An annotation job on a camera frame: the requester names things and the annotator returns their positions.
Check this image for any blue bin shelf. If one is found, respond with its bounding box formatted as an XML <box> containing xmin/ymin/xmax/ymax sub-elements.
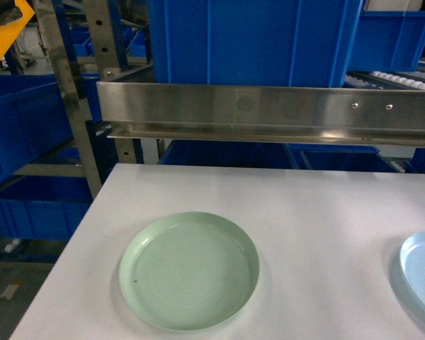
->
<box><xmin>0</xmin><ymin>74</ymin><xmax>73</xmax><ymax>183</ymax></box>
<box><xmin>298</xmin><ymin>150</ymin><xmax>399</xmax><ymax>173</ymax></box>

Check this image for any blue bin on rollers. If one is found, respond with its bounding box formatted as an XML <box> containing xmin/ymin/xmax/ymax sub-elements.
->
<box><xmin>348</xmin><ymin>11</ymin><xmax>425</xmax><ymax>72</ymax></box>

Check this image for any blue bin left shelf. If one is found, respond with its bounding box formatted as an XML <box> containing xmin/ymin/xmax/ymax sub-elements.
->
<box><xmin>0</xmin><ymin>74</ymin><xmax>73</xmax><ymax>183</ymax></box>

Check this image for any white roller conveyor track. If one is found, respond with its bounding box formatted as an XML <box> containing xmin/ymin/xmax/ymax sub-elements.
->
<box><xmin>345</xmin><ymin>71</ymin><xmax>425</xmax><ymax>91</ymax></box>

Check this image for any green plastic plate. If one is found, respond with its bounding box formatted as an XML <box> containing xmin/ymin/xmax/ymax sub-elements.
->
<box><xmin>118</xmin><ymin>212</ymin><xmax>260</xmax><ymax>332</ymax></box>

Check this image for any light blue plastic plate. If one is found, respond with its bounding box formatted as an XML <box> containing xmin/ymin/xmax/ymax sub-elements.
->
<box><xmin>399</xmin><ymin>231</ymin><xmax>425</xmax><ymax>314</ymax></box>

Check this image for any large blue plastic bin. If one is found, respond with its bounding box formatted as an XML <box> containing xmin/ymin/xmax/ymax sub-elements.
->
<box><xmin>148</xmin><ymin>1</ymin><xmax>362</xmax><ymax>88</ymax></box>

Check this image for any yellow two-stud toy block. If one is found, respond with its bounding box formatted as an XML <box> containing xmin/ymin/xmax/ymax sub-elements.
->
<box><xmin>0</xmin><ymin>0</ymin><xmax>35</xmax><ymax>60</ymax></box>

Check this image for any stainless steel shelf rail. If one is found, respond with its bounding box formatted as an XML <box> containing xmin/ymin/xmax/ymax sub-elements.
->
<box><xmin>97</xmin><ymin>81</ymin><xmax>425</xmax><ymax>147</ymax></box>

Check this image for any steel rack upright post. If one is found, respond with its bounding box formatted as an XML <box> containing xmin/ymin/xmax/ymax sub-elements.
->
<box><xmin>32</xmin><ymin>1</ymin><xmax>102</xmax><ymax>198</ymax></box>

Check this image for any blue bin lower left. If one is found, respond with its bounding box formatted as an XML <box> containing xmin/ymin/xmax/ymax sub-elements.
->
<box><xmin>0</xmin><ymin>176</ymin><xmax>93</xmax><ymax>240</ymax></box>

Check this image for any blue bin lower shelf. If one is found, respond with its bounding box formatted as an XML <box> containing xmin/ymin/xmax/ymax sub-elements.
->
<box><xmin>298</xmin><ymin>150</ymin><xmax>399</xmax><ymax>173</ymax></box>

